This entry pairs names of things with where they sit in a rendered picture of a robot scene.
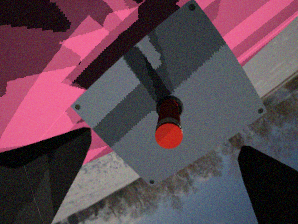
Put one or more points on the grey square panel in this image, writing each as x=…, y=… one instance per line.
x=184, y=59

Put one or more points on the dark red peg with grey band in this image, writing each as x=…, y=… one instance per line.
x=169, y=129

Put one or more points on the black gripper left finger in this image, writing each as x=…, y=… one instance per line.
x=35, y=179

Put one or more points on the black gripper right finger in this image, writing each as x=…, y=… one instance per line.
x=271, y=185

